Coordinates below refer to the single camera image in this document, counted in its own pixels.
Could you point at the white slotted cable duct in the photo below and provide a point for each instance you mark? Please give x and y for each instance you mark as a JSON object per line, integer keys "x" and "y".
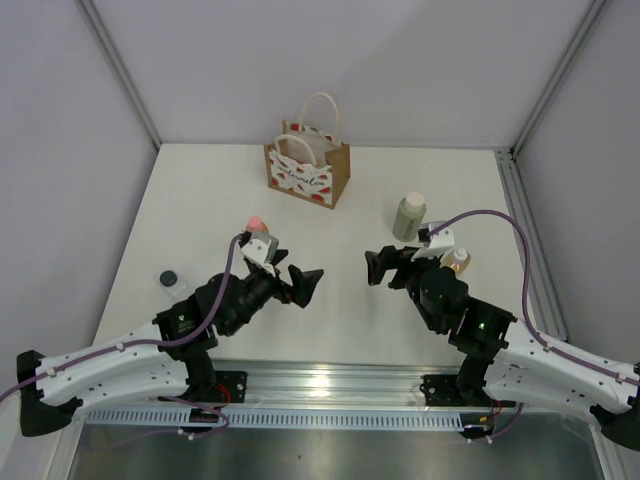
{"x": 166, "y": 416}

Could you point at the left aluminium frame post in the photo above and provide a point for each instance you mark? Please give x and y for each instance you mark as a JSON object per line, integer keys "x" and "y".
{"x": 103, "y": 39}

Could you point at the green bottle white cap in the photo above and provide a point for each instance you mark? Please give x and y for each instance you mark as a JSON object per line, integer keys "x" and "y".
{"x": 409, "y": 216}

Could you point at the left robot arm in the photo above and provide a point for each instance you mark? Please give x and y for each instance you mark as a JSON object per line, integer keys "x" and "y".
{"x": 166, "y": 357}

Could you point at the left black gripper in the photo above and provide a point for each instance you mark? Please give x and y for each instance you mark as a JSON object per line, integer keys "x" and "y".
{"x": 302, "y": 285}

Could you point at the small amber bottle white cap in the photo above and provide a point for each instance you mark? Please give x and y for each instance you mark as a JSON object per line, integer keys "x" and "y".
{"x": 457, "y": 260}

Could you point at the right aluminium frame post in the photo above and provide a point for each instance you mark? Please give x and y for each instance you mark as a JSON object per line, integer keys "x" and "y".
{"x": 566, "y": 61}

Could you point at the small jar dark lid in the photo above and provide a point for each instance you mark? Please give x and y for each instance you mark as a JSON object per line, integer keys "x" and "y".
{"x": 173, "y": 285}

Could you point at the orange bottle pink cap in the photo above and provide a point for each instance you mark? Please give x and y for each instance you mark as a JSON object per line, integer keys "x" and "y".
{"x": 256, "y": 225}

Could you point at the aluminium frame post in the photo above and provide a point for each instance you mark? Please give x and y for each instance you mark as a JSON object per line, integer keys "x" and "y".
{"x": 103, "y": 39}
{"x": 566, "y": 61}

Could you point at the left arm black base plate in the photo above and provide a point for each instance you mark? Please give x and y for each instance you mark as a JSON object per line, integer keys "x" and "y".
{"x": 230, "y": 388}

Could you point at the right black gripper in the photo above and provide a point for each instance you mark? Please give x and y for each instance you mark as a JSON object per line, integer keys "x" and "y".
{"x": 377, "y": 264}

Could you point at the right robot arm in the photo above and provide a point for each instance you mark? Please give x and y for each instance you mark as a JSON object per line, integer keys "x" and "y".
{"x": 505, "y": 359}

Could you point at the right side aluminium rail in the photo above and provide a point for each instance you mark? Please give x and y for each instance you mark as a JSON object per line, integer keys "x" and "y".
{"x": 542, "y": 292}

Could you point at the aluminium mounting rail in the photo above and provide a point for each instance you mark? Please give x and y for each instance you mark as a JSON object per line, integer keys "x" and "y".
{"x": 308, "y": 385}

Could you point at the watermelon print canvas bag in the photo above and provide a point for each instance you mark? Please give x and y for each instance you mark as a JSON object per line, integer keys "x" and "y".
{"x": 307, "y": 162}

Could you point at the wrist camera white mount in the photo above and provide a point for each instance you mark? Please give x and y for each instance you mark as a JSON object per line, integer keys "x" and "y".
{"x": 434, "y": 242}
{"x": 259, "y": 249}

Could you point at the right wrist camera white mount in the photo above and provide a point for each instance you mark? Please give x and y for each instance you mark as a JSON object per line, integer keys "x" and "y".
{"x": 434, "y": 242}

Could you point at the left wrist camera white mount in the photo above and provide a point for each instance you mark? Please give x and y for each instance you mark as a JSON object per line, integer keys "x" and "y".
{"x": 259, "y": 249}

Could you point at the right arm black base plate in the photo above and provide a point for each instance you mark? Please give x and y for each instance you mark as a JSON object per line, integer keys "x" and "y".
{"x": 440, "y": 390}

